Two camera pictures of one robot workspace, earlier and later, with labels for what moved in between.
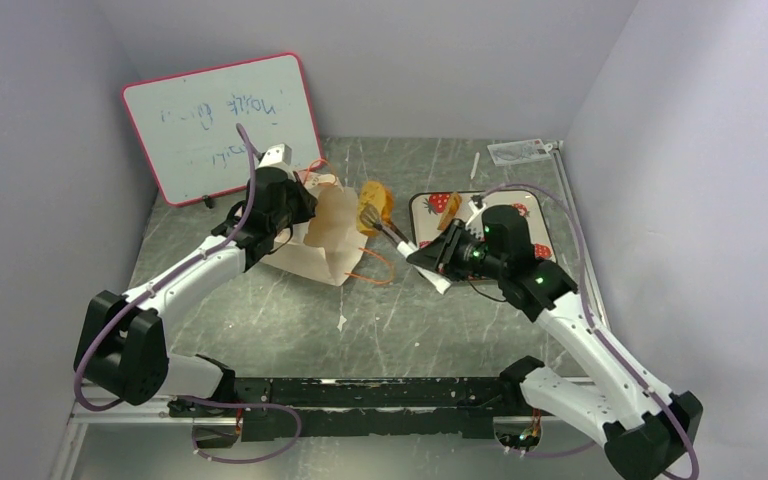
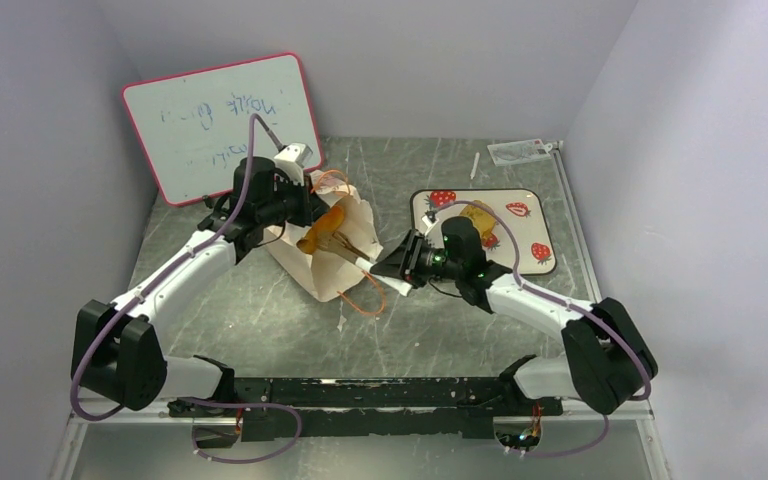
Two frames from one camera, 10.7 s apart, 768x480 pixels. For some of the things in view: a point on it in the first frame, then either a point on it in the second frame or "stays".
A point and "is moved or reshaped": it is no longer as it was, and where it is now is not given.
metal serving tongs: [370, 215] → [342, 246]
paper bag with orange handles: [325, 245] is moved or reshaped
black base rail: [319, 408] stays
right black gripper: [446, 250] → [412, 256]
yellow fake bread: [379, 195] → [483, 219]
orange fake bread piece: [453, 206] is moved or reshaped
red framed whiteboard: [186, 124] stays
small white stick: [476, 160] stays
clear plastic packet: [519, 151] stays
